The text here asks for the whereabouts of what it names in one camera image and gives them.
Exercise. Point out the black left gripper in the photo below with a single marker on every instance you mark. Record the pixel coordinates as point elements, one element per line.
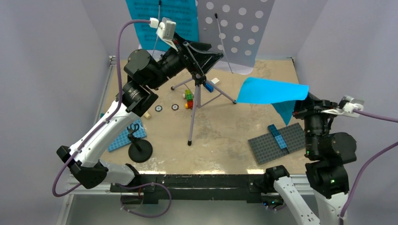
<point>196,54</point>

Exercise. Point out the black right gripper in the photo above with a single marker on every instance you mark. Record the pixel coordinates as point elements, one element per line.
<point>312,104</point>

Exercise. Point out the teal sheet music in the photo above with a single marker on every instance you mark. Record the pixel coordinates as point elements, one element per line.
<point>281,95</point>
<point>166,17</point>

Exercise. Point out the cream microphone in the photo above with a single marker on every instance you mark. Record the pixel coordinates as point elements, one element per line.
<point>147,115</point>

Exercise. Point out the black microphone desk stand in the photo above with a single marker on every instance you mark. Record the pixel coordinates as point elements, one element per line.
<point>140,150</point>

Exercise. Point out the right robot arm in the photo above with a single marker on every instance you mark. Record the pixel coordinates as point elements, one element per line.
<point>328,153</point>

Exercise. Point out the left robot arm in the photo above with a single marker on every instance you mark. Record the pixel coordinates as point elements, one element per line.
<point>145,75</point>

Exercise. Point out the blue white brick stack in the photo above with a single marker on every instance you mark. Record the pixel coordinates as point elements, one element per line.
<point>209,87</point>

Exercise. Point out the colourful toy brick car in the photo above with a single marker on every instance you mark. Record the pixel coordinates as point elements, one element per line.
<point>188,96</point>

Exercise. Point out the light blue brick plate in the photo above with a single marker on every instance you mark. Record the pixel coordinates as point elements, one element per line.
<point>281,142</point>

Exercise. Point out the dark blue brick plate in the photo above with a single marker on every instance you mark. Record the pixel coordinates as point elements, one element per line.
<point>273,130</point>

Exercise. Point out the grey brick baseplate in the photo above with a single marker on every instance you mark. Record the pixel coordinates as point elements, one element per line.
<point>266,149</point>

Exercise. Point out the light blue brick baseplate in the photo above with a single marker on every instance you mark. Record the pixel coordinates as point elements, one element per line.
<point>122,139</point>

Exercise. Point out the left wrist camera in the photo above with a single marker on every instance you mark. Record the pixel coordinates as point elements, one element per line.
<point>165,30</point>

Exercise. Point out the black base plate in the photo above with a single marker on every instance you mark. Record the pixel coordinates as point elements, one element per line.
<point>251,188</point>

